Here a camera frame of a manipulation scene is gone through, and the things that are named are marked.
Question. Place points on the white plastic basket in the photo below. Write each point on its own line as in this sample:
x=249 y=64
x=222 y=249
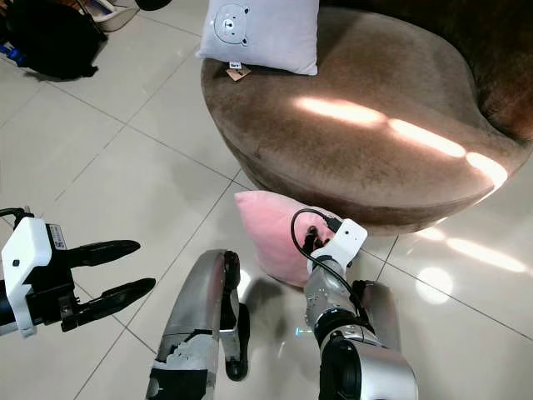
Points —
x=108 y=12

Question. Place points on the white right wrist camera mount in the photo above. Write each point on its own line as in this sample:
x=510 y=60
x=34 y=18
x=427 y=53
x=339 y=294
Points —
x=346 y=240

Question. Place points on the pink plush pillow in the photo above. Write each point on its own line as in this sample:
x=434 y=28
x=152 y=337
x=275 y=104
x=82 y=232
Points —
x=271 y=233

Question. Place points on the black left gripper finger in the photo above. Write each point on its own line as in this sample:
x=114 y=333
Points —
x=104 y=252
x=117 y=302

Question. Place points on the silver left robot leg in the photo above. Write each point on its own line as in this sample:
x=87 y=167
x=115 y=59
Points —
x=196 y=325

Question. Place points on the grey bear print pillow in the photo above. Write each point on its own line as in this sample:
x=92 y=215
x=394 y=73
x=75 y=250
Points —
x=275 y=37

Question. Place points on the blue object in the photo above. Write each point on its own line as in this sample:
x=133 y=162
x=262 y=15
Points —
x=17 y=56

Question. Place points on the black bag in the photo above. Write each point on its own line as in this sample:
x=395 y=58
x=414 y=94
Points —
x=58 y=37

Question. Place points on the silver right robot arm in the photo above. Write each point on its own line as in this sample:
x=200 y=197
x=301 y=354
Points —
x=371 y=367

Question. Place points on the brown velvet round sofa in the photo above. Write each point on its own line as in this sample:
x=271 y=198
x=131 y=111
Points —
x=358 y=158

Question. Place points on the black round object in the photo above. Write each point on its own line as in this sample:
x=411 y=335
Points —
x=151 y=4

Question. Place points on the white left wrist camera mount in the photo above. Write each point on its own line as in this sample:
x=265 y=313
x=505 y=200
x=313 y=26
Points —
x=29 y=250

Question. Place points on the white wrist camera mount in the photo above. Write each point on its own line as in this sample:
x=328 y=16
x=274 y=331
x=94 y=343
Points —
x=29 y=250
x=346 y=240

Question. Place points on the brown paper pillow tag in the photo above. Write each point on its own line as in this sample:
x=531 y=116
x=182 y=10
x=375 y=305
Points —
x=238 y=73

